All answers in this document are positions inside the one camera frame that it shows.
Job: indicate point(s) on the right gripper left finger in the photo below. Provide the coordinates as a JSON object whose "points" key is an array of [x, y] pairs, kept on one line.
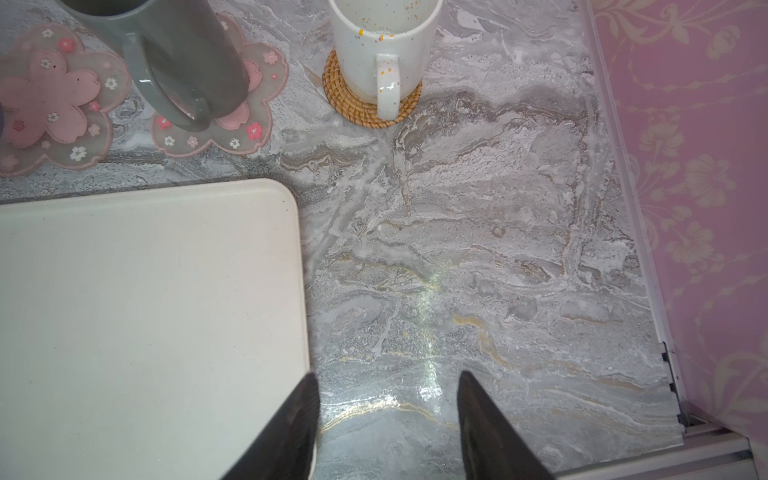
{"points": [[286, 446]]}

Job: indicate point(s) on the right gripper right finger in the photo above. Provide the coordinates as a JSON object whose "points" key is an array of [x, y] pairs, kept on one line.
{"points": [[491, 448]]}

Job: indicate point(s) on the pink flower coaster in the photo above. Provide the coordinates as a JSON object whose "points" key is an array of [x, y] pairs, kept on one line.
{"points": [[248, 128], [56, 97]]}

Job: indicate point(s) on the rattan woven round coaster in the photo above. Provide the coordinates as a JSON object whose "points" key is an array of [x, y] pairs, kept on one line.
{"points": [[352, 108]]}

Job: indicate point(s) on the grey mug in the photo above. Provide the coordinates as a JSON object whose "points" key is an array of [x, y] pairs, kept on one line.
{"points": [[177, 52]]}

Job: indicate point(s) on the white mug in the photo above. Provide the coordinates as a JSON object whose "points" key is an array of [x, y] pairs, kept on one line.
{"points": [[383, 48]]}

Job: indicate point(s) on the beige serving tray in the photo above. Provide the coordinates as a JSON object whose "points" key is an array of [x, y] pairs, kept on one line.
{"points": [[148, 334]]}

